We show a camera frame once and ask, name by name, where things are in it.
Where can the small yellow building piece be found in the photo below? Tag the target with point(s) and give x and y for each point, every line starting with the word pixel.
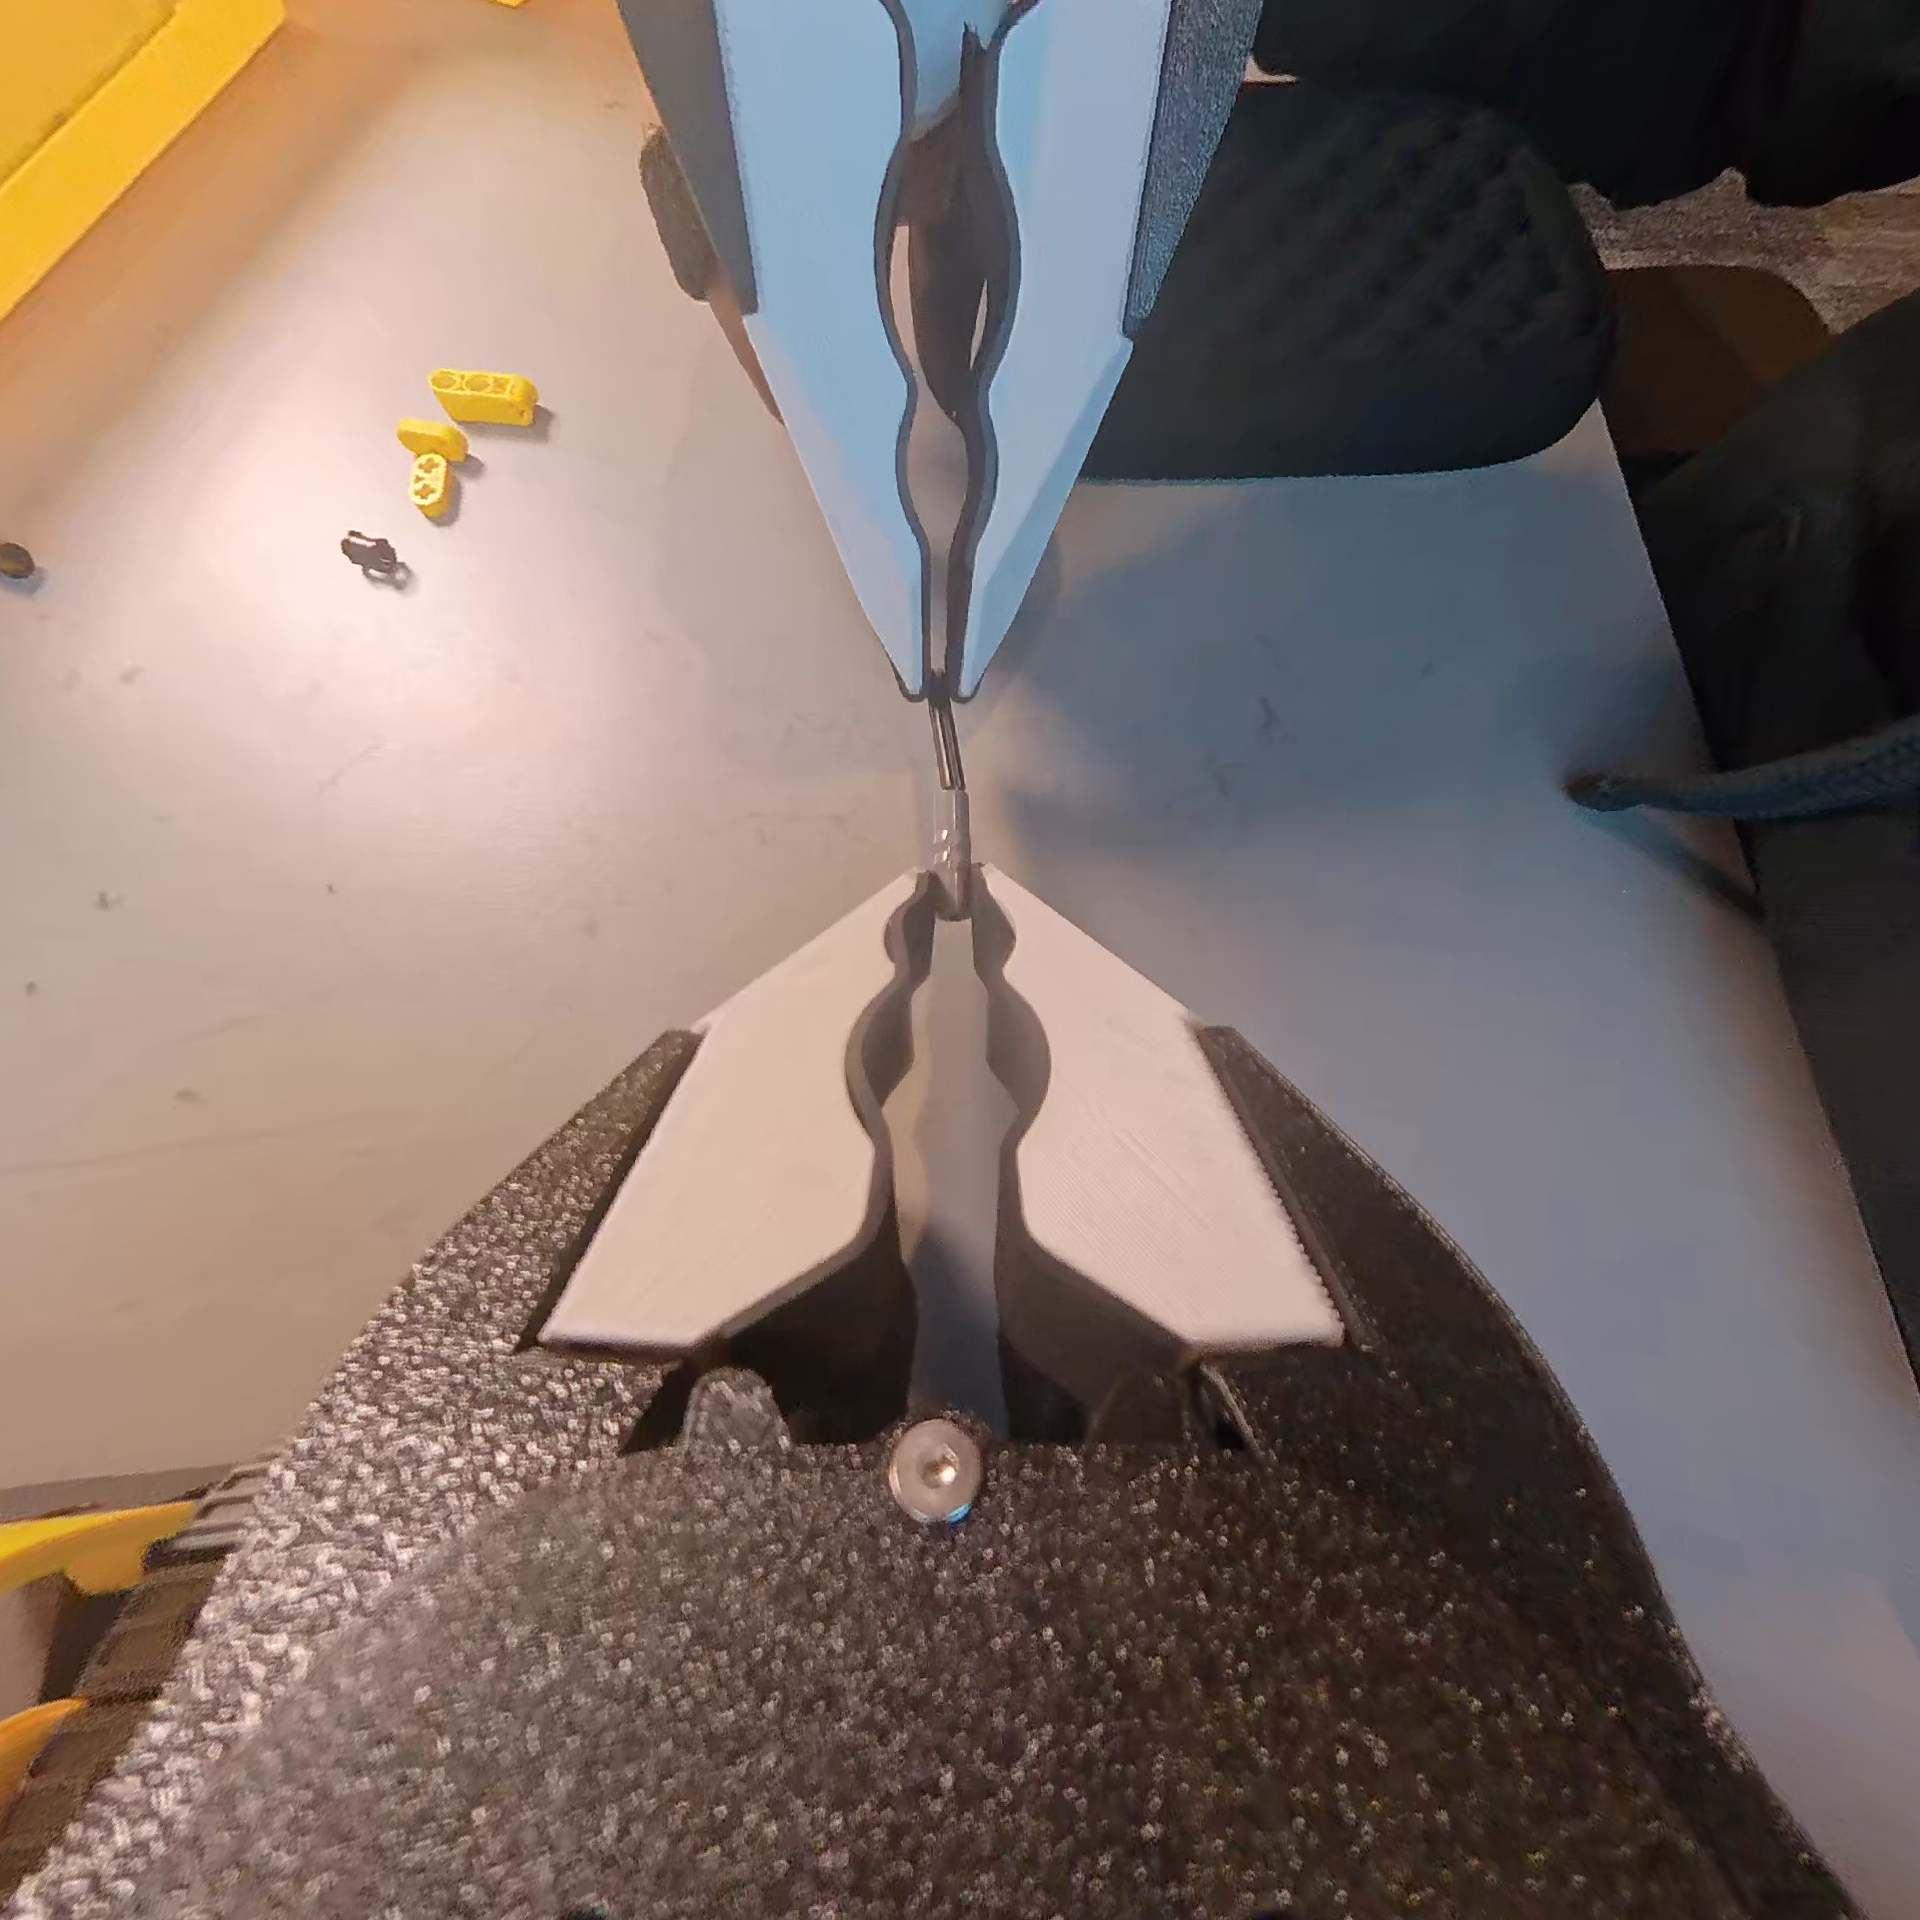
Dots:
pixel 432 468

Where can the small black axle pin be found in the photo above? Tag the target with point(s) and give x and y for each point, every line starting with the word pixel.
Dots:
pixel 372 553

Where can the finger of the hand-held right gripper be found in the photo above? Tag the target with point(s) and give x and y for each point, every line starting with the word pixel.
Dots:
pixel 810 225
pixel 1080 225

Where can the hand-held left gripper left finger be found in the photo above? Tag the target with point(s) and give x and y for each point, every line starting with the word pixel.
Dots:
pixel 704 1200

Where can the yellow short beam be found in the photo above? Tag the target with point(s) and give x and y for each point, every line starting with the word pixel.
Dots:
pixel 480 393

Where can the small grey axle connector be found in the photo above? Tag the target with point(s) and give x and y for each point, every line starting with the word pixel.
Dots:
pixel 955 854

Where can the yellow plastic storage bin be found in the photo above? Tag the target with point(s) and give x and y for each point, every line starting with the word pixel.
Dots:
pixel 165 134

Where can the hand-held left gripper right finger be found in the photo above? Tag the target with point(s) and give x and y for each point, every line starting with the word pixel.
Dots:
pixel 1171 1200

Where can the grey toy track belt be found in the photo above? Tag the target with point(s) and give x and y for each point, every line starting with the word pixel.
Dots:
pixel 135 1650

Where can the pile of small building pieces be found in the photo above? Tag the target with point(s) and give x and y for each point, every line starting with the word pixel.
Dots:
pixel 13 561

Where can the grey desk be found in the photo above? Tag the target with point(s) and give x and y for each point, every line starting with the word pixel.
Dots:
pixel 450 900

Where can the black quilted pad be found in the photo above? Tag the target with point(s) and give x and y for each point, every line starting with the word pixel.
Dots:
pixel 1350 271

